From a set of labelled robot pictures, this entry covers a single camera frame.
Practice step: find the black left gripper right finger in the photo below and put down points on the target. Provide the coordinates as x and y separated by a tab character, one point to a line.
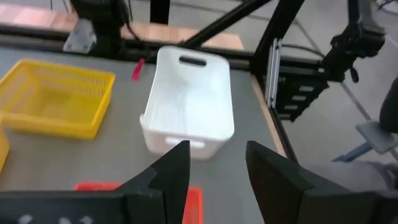
280	193

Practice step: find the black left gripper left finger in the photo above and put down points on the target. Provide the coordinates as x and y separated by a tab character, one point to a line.
161	186

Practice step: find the orange plastic slotted basket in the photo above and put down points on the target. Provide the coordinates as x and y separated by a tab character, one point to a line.
194	205

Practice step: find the white plastic storage bin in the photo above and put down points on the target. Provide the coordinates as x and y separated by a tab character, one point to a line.
189	102

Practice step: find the yellow plastic slotted basket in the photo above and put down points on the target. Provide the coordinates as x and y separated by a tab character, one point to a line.
53	102
2	149

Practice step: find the black slotted rack box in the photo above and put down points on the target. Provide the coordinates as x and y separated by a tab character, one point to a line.
298	93

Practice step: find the red tape strip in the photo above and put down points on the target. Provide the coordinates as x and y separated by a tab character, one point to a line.
137	70

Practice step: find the brown wooden board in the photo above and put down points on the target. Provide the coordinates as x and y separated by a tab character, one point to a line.
161	32

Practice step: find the silver aluminium rail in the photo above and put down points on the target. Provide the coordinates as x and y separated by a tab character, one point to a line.
273	71

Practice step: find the black vertical frame post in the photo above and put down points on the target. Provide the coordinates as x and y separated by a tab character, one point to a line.
276	28

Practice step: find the grey metal bracket plate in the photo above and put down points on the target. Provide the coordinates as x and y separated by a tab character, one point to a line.
80	37

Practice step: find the black camera stand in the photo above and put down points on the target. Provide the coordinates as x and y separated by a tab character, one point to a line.
357	37

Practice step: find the thin black frame post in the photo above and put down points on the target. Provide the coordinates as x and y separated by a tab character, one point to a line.
160	11

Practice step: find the black diagonal frame strut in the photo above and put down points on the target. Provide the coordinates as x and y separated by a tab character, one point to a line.
224	21

